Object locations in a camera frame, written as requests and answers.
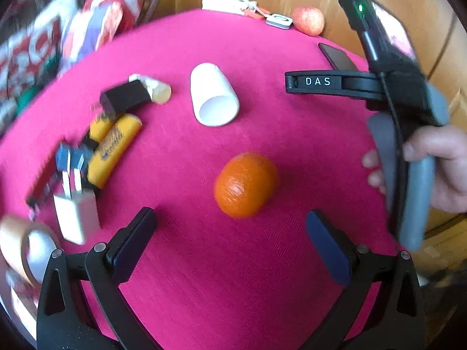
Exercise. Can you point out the red apple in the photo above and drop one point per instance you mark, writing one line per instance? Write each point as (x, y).
(308, 21)

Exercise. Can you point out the person's right hand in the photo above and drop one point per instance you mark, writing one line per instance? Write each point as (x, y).
(450, 167)

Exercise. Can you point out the tan cardboard cylinder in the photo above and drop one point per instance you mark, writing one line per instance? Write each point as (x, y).
(160, 91)

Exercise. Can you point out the pink tablecloth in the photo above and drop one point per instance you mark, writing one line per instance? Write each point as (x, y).
(189, 280)

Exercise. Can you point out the white power bank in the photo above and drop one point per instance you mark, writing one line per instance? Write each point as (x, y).
(220, 4)

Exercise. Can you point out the black smartphone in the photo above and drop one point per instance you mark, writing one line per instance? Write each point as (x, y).
(339, 58)

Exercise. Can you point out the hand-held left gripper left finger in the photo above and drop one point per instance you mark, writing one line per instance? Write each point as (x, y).
(133, 242)

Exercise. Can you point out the orange tangerine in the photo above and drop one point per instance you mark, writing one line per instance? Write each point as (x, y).
(246, 186)

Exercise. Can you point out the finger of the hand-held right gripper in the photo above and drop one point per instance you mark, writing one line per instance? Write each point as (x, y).
(350, 84)

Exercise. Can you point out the red patterned seat cushion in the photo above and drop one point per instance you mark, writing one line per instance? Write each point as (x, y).
(33, 47)

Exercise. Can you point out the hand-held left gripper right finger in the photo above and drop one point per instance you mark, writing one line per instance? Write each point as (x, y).
(328, 248)

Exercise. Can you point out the black and cream block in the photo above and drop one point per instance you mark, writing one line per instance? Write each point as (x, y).
(126, 96)

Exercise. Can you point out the white charger plug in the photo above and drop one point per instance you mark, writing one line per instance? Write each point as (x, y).
(76, 215)

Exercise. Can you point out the white cylinder tube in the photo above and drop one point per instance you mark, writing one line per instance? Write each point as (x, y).
(209, 87)

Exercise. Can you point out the brown packing tape roll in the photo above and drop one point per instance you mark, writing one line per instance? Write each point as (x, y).
(14, 240)

